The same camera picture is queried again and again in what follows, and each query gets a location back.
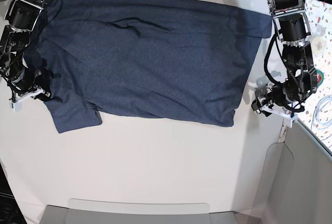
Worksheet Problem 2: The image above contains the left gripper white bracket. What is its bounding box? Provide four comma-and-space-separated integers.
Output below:
251, 83, 298, 120

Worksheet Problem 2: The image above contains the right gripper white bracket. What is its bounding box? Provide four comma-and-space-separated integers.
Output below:
10, 68, 54, 102

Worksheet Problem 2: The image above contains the dark blue t-shirt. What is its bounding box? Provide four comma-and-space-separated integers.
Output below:
23, 0, 272, 133

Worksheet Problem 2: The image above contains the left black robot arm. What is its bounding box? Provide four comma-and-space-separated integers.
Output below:
252, 0, 319, 118

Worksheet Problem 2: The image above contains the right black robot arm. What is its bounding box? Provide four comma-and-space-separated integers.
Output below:
1, 0, 51, 104

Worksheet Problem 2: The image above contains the terrazzo patterned side table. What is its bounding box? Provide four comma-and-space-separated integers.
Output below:
277, 0, 332, 148

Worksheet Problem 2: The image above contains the green tape roll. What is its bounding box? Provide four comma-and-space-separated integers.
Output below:
316, 69, 324, 87

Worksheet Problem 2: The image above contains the grey chair at right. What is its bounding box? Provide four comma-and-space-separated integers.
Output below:
247, 121, 331, 223

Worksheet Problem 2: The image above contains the grey chair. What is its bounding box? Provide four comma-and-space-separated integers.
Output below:
247, 121, 331, 223
40, 199, 237, 223

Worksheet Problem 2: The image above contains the clear tape roll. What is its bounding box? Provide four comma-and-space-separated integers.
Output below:
311, 25, 326, 57

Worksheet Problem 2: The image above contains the grey chair at bottom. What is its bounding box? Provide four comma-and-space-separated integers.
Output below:
40, 199, 237, 223

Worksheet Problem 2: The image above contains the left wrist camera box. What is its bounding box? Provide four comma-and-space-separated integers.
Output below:
283, 114, 298, 128

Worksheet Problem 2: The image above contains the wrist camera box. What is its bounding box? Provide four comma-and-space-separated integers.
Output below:
283, 114, 298, 128
9, 101, 22, 113

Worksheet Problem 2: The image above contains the coiled white cable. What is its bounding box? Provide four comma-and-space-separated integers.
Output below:
310, 94, 332, 131

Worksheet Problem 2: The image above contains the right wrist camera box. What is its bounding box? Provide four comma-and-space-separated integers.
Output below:
9, 101, 22, 113

